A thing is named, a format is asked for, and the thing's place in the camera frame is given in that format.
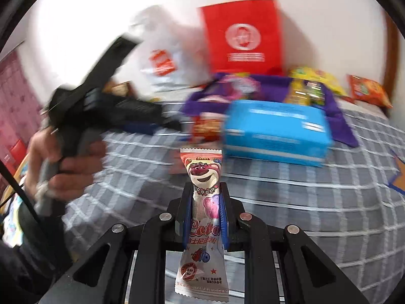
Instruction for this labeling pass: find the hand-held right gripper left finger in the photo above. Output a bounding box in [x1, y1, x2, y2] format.
[38, 182, 194, 304]

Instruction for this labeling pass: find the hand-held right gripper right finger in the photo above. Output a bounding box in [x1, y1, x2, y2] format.
[218, 182, 369, 304]

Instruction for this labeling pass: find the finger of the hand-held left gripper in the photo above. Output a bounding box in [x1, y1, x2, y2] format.
[123, 122, 160, 135]
[114, 97, 183, 131]

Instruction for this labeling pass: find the pink bear snack packet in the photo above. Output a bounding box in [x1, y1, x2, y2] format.
[175, 147, 229, 303]

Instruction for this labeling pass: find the red snack packet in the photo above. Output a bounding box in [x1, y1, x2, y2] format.
[191, 117, 225, 141]

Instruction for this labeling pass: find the heap of mixed snack packets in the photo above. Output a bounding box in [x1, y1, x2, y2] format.
[202, 72, 326, 106]

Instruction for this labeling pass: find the purple cloth-lined tray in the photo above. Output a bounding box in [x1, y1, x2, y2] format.
[180, 73, 359, 148]

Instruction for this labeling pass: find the person's left hand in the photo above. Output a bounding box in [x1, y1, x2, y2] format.
[24, 128, 106, 210]

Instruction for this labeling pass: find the fruit print white sheet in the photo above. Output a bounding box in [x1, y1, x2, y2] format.
[149, 87, 206, 103]

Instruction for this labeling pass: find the white plastic bag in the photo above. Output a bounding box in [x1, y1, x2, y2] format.
[130, 5, 216, 92]

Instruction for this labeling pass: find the pink patterned cloth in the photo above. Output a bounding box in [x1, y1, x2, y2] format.
[0, 51, 43, 165]

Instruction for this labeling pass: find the grey checked blanket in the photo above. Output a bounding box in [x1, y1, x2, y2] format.
[60, 106, 405, 304]

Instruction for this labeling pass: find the blue tissue pack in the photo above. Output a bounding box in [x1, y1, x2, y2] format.
[223, 100, 333, 168]

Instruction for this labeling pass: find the red paper bag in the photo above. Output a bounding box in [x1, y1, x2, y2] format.
[198, 0, 284, 75]

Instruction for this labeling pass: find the yellow chips bag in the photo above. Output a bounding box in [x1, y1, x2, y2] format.
[289, 66, 347, 97]

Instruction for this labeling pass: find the orange chips bag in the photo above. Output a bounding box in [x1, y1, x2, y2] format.
[348, 74, 393, 108]

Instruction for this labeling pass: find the black cable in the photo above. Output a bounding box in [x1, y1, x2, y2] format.
[0, 160, 43, 225]

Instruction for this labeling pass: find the brown wooden door frame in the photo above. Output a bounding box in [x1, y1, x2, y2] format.
[384, 13, 400, 118]

